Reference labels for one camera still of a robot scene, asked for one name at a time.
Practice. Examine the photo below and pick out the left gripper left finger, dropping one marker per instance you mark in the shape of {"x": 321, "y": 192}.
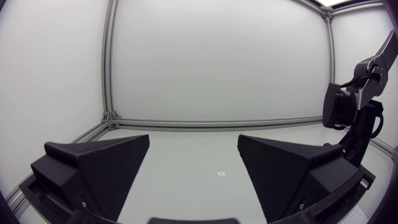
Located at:
{"x": 102, "y": 174}

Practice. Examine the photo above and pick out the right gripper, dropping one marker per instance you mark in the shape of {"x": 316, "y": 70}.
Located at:
{"x": 362, "y": 130}

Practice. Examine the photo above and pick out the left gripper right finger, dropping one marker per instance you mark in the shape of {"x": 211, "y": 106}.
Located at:
{"x": 280, "y": 174}

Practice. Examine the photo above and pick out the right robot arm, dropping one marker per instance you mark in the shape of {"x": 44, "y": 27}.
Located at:
{"x": 373, "y": 77}

